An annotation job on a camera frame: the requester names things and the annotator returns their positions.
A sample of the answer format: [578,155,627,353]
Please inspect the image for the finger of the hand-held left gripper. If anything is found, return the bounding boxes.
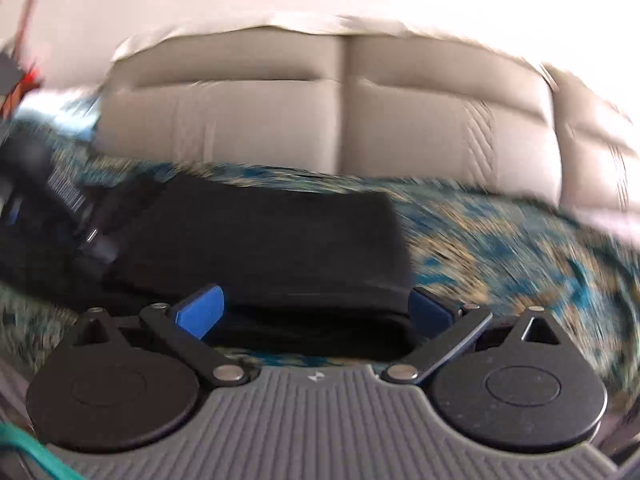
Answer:
[75,212,122,267]

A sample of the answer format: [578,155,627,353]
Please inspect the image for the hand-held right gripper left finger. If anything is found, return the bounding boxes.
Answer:
[72,284,252,389]

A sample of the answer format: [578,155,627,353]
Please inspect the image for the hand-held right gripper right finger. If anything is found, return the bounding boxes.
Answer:
[380,287,564,387]

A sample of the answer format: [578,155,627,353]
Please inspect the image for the black pants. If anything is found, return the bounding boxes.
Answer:
[0,172,417,362]

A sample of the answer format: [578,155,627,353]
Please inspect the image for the teal white cloth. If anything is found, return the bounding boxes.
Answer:
[25,91,103,138]

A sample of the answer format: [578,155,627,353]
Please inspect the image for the teal patterned blanket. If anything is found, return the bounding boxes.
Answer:
[0,125,640,406]

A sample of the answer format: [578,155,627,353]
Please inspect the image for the red blurred object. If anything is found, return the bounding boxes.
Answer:
[0,0,60,113]

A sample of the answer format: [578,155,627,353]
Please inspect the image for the beige leather sofa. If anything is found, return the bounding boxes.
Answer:
[95,24,640,226]

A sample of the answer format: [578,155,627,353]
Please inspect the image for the green cable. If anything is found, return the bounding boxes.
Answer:
[0,422,83,480]

